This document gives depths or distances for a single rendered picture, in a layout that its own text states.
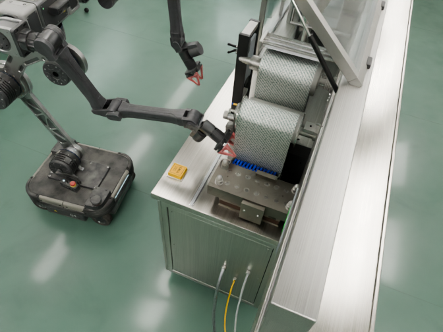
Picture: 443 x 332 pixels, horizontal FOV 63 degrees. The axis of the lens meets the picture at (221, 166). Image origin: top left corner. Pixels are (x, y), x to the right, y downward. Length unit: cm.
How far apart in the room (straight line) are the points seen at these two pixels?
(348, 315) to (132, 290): 174
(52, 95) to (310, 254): 335
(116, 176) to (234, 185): 126
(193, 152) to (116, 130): 156
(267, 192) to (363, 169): 50
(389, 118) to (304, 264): 84
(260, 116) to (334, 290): 79
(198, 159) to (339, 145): 103
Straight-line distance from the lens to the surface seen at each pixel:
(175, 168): 175
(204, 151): 186
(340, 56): 108
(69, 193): 263
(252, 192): 155
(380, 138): 133
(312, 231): 75
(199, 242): 188
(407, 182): 337
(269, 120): 148
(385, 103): 149
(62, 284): 259
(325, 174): 84
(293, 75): 161
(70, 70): 166
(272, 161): 160
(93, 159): 279
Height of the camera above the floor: 227
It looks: 50 degrees down
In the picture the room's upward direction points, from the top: 6 degrees clockwise
